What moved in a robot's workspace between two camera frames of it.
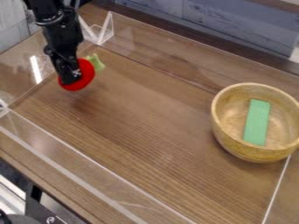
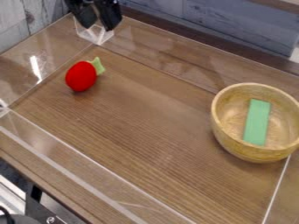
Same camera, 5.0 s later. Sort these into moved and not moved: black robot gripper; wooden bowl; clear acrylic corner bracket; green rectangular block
Moved: black robot gripper
Not moved: green rectangular block; wooden bowl; clear acrylic corner bracket
